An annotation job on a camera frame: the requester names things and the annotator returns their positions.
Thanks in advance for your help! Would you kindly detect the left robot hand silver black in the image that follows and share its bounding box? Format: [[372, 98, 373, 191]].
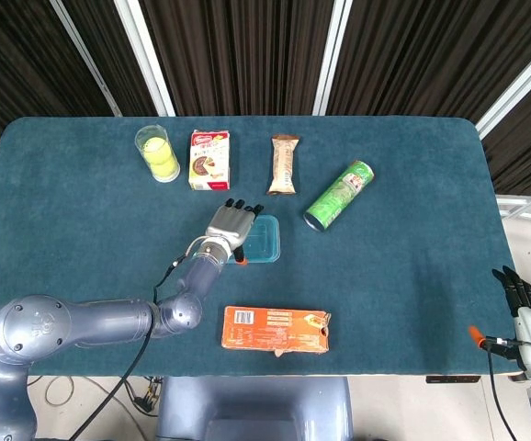
[[205, 198, 266, 266]]

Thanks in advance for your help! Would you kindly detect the blue container lid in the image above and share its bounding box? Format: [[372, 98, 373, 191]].
[[226, 214, 281, 266]]

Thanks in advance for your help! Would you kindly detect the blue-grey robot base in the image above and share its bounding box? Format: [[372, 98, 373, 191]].
[[154, 376, 354, 441]]

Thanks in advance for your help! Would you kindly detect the white red cake box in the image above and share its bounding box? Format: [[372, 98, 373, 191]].
[[187, 129, 232, 192]]

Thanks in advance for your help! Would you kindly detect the orange cardboard biscuit box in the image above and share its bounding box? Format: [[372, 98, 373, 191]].
[[220, 305, 333, 358]]

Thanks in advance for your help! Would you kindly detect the brown snack bar wrapper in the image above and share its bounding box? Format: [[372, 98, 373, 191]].
[[267, 134, 300, 197]]

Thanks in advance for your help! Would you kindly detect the yellow tennis ball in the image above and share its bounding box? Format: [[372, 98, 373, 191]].
[[141, 136, 172, 165], [150, 155, 179, 181]]

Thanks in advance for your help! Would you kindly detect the black table control panel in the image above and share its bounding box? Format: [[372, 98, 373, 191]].
[[425, 375, 481, 384]]

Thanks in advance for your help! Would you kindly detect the green chips can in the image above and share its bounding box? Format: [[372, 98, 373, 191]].
[[303, 159, 376, 233]]

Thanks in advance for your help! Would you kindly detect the clear tennis ball tube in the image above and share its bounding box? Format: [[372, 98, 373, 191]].
[[134, 124, 182, 184]]

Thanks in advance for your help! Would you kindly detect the teal table cloth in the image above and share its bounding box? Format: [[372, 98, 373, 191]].
[[0, 116, 519, 379]]

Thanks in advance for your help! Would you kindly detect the dark brown pleated curtain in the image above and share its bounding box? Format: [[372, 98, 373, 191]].
[[0, 0, 531, 197]]

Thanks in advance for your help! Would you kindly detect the black right hand cable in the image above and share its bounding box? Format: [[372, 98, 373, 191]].
[[484, 339, 520, 441]]

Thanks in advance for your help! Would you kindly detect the white metal rack frame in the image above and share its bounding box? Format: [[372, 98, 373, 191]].
[[496, 182, 531, 226]]

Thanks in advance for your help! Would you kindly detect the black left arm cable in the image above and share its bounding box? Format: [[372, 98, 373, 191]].
[[70, 236, 211, 441]]

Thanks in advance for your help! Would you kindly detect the white frame post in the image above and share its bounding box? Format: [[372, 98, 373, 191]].
[[113, 0, 176, 117], [312, 0, 359, 117], [475, 40, 531, 139]]

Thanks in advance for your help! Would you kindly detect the floor cable bundle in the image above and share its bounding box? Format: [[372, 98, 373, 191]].
[[26, 375, 162, 418]]

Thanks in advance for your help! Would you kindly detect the thin grey frame post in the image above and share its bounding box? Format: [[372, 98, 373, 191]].
[[49, 0, 123, 117]]

